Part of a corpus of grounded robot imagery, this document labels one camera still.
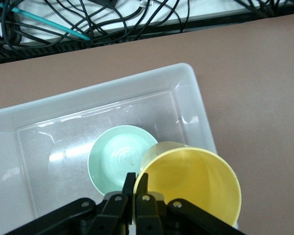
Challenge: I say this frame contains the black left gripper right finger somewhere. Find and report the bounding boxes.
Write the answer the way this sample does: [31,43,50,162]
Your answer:
[135,173,246,235]

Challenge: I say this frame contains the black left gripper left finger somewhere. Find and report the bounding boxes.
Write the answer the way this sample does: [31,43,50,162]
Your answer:
[4,172,136,235]

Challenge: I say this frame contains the yellow plastic cup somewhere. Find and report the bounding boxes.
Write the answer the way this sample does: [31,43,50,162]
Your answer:
[133,141,243,227]

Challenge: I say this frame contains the mint green bowl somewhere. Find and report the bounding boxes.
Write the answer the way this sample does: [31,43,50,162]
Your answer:
[87,125,159,196]

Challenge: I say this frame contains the clear plastic box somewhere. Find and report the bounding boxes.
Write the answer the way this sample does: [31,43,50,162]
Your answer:
[0,63,240,235]

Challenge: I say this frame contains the black slotted cable duct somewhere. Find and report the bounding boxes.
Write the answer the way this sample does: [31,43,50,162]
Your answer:
[0,9,294,66]

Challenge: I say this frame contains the black tangled cable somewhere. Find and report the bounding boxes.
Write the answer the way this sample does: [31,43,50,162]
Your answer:
[43,0,128,45]

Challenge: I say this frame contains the teal cable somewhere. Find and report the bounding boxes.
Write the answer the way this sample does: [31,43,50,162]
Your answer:
[11,5,92,41]

